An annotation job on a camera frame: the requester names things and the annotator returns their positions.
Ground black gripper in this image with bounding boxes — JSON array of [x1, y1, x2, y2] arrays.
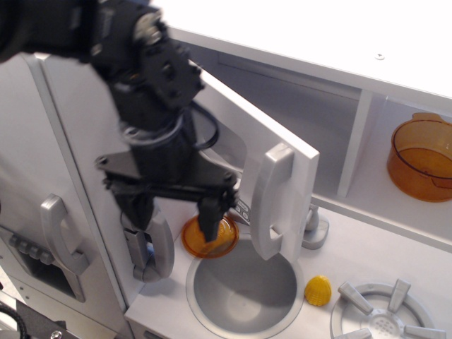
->
[[95, 126, 238, 242]]

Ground white toy microwave door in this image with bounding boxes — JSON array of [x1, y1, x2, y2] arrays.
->
[[195, 71, 319, 262]]

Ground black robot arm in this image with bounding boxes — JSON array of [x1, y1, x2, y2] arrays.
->
[[1, 1, 237, 242]]

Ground orange transparent pot lid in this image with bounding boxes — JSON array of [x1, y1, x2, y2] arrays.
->
[[181, 216, 239, 258]]

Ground grey round toy sink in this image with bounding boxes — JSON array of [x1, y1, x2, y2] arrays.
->
[[186, 234, 304, 338]]

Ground grey toy faucet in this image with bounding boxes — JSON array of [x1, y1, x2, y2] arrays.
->
[[302, 205, 329, 250]]

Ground grey ice dispenser panel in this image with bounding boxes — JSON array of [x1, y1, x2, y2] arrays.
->
[[1, 227, 85, 303]]

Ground yellow toy corn piece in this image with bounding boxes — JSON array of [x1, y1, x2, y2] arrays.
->
[[304, 275, 332, 307]]

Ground white toy kitchen cabinet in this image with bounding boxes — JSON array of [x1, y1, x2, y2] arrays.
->
[[1, 44, 451, 338]]

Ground grey toy stove burner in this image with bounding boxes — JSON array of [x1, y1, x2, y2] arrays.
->
[[330, 279, 447, 338]]

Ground orange transparent toy pot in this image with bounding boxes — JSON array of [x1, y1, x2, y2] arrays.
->
[[387, 113, 451, 203]]

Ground grey oven door handle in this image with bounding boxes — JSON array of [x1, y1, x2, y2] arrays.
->
[[120, 208, 174, 283]]

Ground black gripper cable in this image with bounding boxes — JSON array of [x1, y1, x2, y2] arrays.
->
[[192, 100, 220, 151]]

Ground grey microwave door handle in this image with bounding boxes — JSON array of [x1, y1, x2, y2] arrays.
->
[[250, 143, 294, 260]]

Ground grey fridge door handle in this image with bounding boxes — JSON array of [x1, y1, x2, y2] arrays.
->
[[40, 194, 89, 275]]

